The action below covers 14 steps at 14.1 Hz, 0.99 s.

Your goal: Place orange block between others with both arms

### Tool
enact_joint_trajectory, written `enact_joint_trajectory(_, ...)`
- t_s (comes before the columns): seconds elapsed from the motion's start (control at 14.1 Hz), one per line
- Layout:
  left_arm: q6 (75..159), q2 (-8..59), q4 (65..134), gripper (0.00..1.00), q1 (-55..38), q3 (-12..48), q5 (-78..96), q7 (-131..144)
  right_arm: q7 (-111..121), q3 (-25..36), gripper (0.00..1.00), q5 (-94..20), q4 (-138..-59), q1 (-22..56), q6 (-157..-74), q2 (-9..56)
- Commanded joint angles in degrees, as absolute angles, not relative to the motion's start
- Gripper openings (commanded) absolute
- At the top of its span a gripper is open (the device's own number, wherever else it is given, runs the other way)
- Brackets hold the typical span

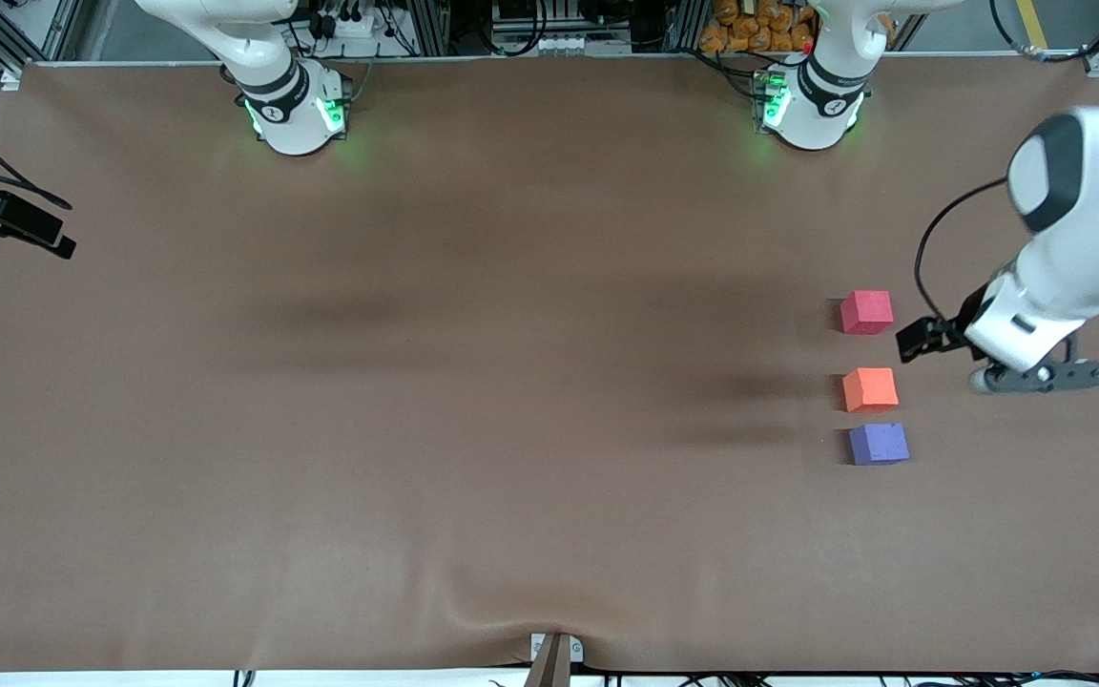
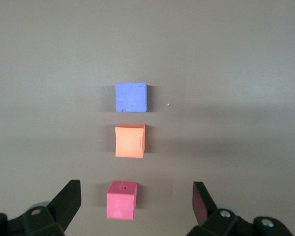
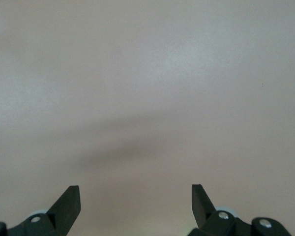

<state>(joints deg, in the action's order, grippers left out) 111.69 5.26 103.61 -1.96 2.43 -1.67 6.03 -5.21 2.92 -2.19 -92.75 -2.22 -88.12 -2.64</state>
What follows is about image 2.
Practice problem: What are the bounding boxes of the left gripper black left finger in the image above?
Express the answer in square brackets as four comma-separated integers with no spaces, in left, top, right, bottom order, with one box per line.
[0,179,82,236]

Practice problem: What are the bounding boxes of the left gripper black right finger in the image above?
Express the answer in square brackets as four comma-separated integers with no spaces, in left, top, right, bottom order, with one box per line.
[186,181,292,236]

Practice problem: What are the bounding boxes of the red foam cube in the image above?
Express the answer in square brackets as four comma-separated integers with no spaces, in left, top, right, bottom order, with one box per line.
[106,180,138,220]

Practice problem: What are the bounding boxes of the purple foam cube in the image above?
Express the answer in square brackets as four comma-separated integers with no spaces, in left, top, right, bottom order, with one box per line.
[115,82,148,113]

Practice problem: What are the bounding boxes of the orange foam cube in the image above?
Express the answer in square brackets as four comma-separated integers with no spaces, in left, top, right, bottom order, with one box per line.
[115,123,146,159]

